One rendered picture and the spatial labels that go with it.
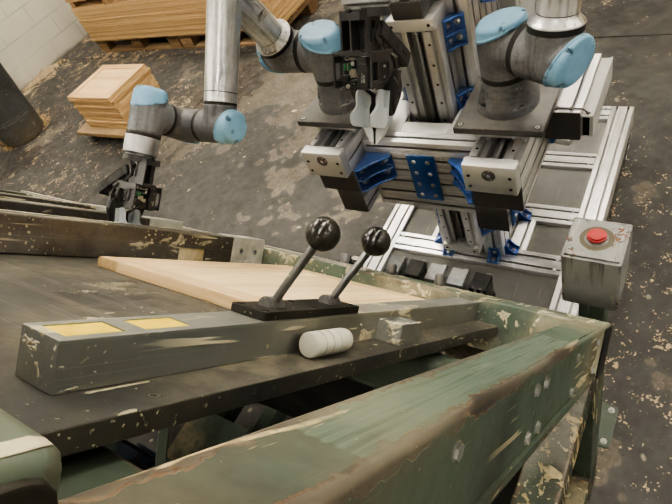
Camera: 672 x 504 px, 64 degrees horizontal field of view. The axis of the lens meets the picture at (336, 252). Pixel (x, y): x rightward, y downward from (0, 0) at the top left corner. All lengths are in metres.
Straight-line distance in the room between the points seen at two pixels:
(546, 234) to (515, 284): 0.26
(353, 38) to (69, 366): 0.62
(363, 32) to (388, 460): 0.71
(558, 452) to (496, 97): 0.81
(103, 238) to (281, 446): 0.95
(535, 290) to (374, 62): 1.39
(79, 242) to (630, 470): 1.70
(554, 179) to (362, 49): 1.69
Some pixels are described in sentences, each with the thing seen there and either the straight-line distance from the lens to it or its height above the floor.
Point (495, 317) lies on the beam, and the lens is 1.22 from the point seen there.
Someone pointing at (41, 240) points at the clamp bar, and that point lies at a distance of 1.11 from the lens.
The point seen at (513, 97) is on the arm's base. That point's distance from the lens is 1.41.
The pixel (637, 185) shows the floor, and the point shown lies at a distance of 2.74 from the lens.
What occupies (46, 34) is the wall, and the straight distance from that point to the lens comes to 7.01.
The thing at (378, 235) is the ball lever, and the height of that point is 1.43.
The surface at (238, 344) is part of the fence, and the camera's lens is 0.55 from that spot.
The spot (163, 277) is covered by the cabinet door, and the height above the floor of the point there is 1.34.
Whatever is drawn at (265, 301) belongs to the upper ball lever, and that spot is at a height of 1.47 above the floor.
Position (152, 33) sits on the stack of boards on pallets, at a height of 0.18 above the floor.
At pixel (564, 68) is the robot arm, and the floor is 1.22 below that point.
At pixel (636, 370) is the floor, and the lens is 2.18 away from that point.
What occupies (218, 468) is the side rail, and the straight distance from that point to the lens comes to 0.24.
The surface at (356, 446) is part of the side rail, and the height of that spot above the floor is 1.65.
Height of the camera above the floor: 1.90
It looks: 45 degrees down
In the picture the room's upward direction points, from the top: 26 degrees counter-clockwise
